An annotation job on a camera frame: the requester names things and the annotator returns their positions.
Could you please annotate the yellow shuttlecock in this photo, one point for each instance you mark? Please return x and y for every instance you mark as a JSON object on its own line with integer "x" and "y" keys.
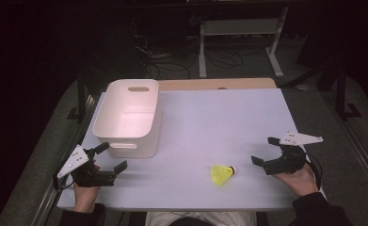
{"x": 220, "y": 175}

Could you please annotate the black metal stand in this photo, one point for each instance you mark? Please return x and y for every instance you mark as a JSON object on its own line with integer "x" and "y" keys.
{"x": 81, "y": 100}
{"x": 341, "y": 94}

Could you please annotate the white metal table frame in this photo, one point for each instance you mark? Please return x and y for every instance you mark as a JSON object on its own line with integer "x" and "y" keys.
{"x": 239, "y": 27}

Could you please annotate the person's right hand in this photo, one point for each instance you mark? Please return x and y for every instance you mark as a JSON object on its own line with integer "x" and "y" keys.
{"x": 300, "y": 183}

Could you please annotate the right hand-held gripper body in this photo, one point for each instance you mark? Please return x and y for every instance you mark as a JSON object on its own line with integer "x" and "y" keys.
{"x": 286, "y": 163}

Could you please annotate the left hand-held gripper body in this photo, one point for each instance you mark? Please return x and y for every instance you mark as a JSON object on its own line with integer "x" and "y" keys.
{"x": 78, "y": 160}

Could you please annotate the white plastic storage bin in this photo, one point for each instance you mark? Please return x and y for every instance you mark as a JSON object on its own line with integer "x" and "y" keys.
{"x": 128, "y": 116}

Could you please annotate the person's left hand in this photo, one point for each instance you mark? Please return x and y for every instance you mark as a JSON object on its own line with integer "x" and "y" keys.
{"x": 86, "y": 197}

